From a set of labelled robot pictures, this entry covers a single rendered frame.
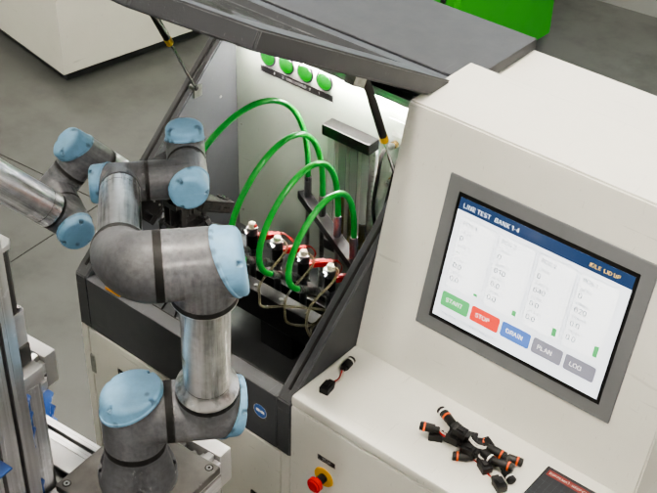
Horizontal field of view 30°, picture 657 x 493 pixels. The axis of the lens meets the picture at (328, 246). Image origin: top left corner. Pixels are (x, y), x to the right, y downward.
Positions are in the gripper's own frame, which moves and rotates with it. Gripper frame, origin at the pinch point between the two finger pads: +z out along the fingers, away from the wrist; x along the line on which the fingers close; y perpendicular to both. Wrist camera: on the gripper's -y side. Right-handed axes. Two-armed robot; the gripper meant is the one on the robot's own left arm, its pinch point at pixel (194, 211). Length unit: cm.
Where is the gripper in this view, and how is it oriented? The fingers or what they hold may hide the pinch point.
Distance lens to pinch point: 275.2
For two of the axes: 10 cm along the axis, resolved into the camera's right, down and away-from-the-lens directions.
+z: 6.6, 4.5, 6.0
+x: 5.0, 3.3, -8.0
